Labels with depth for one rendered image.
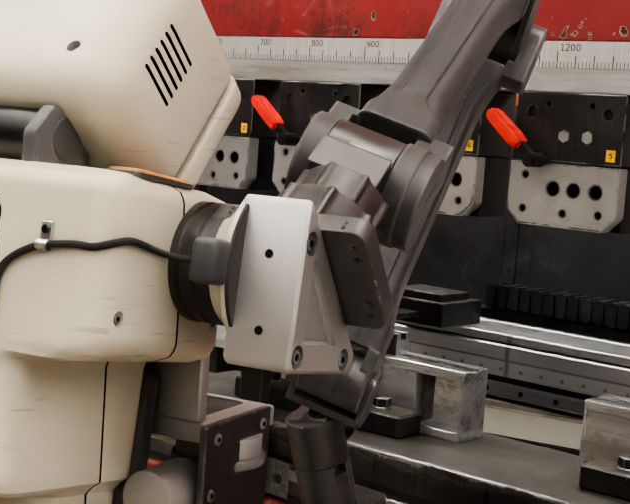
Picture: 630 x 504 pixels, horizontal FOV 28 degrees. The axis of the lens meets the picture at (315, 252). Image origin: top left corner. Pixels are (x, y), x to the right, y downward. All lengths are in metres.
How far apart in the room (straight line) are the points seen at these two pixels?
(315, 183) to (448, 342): 1.13
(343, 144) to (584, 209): 0.67
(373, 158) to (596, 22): 0.69
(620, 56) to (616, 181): 0.15
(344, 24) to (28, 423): 1.04
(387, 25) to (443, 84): 0.70
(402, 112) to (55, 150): 0.28
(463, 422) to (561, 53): 0.50
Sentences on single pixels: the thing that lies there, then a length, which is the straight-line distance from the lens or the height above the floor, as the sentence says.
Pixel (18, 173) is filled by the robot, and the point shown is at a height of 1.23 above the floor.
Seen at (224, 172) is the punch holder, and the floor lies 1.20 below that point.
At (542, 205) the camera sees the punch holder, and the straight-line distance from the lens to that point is 1.57.
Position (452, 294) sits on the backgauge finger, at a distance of 1.96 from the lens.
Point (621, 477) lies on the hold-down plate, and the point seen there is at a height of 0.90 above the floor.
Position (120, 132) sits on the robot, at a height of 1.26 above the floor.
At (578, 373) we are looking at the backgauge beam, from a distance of 1.87.
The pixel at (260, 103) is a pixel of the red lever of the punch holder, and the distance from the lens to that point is 1.81.
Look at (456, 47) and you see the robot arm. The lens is 1.08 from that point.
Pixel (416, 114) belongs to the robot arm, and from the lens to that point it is 0.99.
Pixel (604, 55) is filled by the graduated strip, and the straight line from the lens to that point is 1.55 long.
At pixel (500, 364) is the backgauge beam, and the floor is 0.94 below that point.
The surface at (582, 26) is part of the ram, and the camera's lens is 1.57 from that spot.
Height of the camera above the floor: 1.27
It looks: 6 degrees down
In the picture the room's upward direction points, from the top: 4 degrees clockwise
